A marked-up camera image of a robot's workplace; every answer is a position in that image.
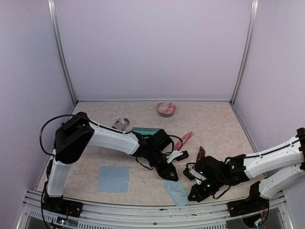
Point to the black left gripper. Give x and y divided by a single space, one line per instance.
165 173

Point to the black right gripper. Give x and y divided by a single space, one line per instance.
198 199

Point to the blue cleaning cloth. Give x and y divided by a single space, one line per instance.
113 179
177 192

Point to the pink sunglasses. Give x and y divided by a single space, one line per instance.
179 144

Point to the brown sunglasses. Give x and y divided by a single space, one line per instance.
201 154

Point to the blue-green leather glasses case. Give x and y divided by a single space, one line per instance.
144 132

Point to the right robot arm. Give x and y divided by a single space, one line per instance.
288 158

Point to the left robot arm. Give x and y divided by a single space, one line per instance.
79 132

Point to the red patterned ceramic bowl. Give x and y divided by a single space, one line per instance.
166 109

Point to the american flag glasses case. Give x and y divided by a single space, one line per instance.
121 124

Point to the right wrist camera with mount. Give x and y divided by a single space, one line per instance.
192 175

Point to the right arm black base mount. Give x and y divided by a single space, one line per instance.
253 203

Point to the front aluminium rail base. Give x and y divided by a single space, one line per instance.
96 215

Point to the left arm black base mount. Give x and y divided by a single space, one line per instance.
62 206

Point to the right aluminium frame post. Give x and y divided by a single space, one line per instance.
246 51

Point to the aluminium frame post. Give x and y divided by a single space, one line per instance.
60 51
246 51

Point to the left aluminium frame post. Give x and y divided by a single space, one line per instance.
60 51

